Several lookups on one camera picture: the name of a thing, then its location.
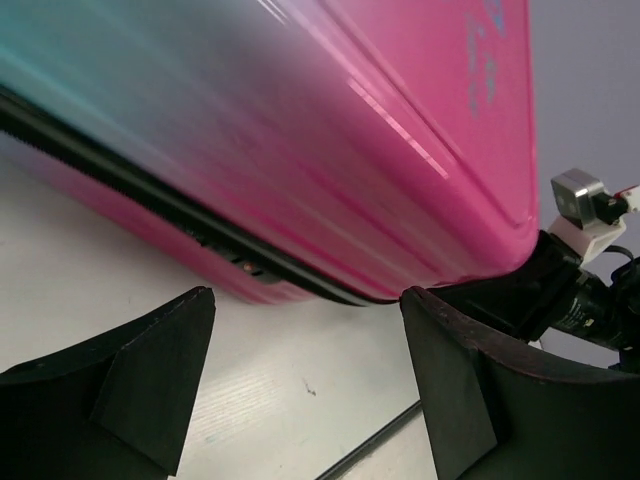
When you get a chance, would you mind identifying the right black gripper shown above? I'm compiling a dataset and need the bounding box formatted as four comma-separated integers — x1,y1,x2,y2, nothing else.
430,231,639,352

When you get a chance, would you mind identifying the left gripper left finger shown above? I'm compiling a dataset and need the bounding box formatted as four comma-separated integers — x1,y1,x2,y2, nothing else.
1,287,216,479

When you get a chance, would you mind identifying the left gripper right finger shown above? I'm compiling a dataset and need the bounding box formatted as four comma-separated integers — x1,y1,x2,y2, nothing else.
400,288,639,479

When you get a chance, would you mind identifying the pink and teal suitcase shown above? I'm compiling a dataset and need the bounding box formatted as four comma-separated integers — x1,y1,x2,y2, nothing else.
1,1,538,305

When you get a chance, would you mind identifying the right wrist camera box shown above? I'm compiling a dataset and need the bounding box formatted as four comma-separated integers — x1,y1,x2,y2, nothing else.
547,169,639,265

